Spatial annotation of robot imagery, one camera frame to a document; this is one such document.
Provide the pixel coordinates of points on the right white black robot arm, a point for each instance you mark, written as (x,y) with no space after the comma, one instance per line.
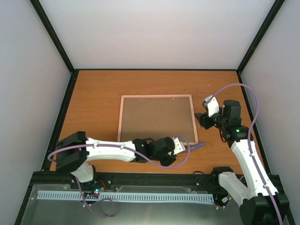
(259,201)

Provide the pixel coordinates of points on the blue red handled screwdriver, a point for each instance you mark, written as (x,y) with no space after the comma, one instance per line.
(197,146)

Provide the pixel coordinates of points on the light blue slotted cable duct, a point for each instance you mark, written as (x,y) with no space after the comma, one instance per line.
(128,197)

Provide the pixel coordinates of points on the black mounting rail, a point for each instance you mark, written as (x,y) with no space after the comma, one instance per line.
(109,181)

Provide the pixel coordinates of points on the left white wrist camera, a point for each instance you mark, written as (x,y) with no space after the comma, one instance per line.
(178,146)

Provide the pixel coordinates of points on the pink wooden picture frame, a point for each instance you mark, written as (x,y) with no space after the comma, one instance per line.
(193,122)

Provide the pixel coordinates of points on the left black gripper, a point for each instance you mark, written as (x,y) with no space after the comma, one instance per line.
(166,163)

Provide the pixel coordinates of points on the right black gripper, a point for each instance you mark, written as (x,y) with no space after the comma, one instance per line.
(203,120)

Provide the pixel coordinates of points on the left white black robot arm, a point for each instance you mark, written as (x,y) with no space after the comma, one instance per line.
(81,150)

